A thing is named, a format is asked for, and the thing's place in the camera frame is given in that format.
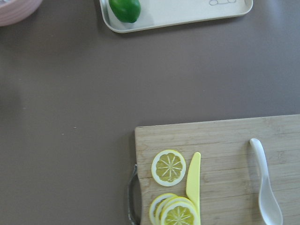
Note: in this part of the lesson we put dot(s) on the back stacked lemon slice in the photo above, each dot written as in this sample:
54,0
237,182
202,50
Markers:
154,205

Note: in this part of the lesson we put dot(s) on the white ceramic spoon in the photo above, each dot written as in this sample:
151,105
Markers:
268,205

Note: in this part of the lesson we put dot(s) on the yellow plastic knife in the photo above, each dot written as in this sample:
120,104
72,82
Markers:
193,183

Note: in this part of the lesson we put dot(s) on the green lime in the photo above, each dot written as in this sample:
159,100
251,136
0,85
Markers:
126,11

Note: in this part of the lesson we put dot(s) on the pink ribbed bowl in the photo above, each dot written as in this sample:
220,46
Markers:
14,11

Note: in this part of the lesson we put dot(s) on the bamboo cutting board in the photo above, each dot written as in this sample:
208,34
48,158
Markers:
229,174

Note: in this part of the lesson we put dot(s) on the single lemon slice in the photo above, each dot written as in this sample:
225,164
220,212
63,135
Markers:
168,168

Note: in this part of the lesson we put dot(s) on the cream rabbit tray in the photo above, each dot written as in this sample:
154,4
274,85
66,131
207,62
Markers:
163,13

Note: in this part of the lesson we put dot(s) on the front stacked lemon slice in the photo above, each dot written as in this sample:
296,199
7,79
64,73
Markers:
180,213

